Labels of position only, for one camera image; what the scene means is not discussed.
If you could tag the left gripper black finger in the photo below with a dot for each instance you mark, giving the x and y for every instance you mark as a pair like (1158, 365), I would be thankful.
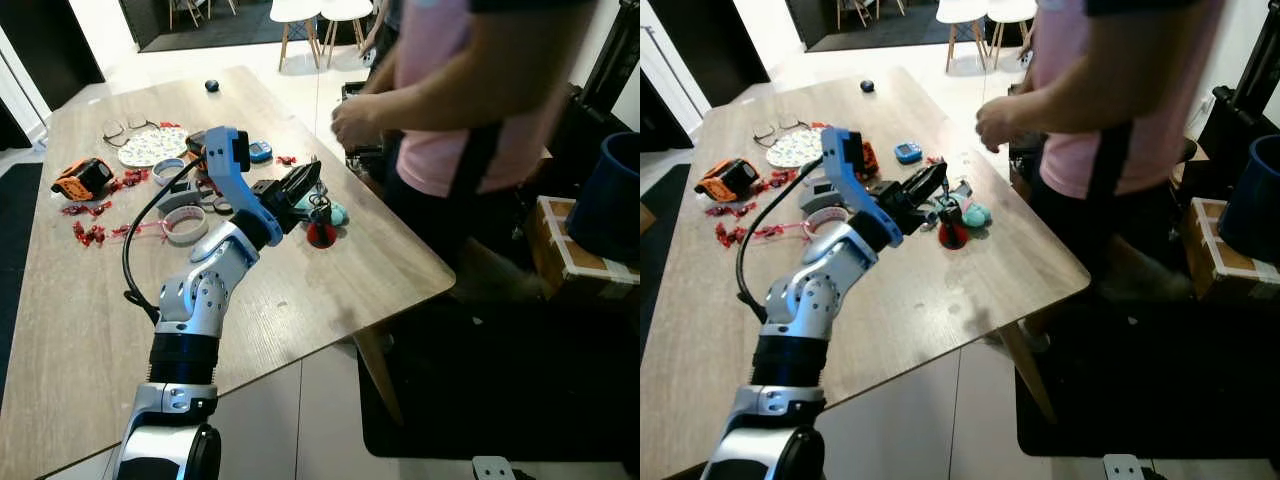
(926, 180)
(935, 204)
(314, 204)
(306, 180)

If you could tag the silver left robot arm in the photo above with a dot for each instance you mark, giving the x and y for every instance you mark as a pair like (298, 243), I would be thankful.
(200, 300)
(810, 300)

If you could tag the pink-shirted person's forearm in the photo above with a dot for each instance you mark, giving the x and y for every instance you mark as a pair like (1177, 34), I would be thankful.
(1110, 100)
(470, 100)

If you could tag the pink-shirted person's hand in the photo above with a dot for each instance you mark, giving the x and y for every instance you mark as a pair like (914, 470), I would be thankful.
(1003, 124)
(360, 122)

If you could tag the small blue device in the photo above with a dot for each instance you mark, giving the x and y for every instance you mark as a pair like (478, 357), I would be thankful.
(908, 153)
(260, 152)

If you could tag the grey tape dispenser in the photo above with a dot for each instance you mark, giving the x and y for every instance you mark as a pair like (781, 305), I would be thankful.
(822, 198)
(185, 197)

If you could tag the large white tape roll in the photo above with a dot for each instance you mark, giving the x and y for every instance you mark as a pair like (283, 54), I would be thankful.
(815, 226)
(172, 232)

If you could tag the wooden table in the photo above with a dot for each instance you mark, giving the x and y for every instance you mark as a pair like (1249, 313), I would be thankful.
(950, 300)
(300, 290)

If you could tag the white patterned round pouch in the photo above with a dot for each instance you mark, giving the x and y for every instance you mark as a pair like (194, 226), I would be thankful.
(793, 148)
(152, 147)

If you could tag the small white tape roll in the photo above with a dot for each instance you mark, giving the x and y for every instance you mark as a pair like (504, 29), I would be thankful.
(160, 172)

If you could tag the dark grey carpet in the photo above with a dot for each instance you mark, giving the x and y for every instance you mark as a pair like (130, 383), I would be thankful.
(230, 35)
(900, 35)

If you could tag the black-rimmed glasses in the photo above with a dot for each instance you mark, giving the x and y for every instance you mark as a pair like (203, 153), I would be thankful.
(764, 132)
(114, 131)

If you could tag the large orange black tape measure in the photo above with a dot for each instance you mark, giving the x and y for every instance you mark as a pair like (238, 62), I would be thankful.
(727, 180)
(82, 180)

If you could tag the white chair with wooden legs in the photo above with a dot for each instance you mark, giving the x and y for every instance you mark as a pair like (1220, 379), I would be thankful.
(1012, 10)
(962, 10)
(345, 10)
(295, 10)

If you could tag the person in pink shirt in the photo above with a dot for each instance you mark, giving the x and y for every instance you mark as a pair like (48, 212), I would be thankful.
(450, 60)
(1100, 60)

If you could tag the dark blue rug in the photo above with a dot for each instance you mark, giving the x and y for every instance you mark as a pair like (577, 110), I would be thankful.
(662, 215)
(18, 250)

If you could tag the cardboard box with white tape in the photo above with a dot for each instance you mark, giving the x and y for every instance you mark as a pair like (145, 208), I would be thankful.
(560, 250)
(1215, 255)

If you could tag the dark blue bucket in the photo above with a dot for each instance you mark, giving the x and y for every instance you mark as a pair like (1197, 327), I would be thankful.
(610, 200)
(1255, 200)

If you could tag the black stand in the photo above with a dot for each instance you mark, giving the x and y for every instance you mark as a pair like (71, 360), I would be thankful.
(610, 70)
(1240, 120)

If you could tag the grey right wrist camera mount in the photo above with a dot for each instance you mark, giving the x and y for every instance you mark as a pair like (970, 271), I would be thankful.
(1123, 468)
(493, 468)

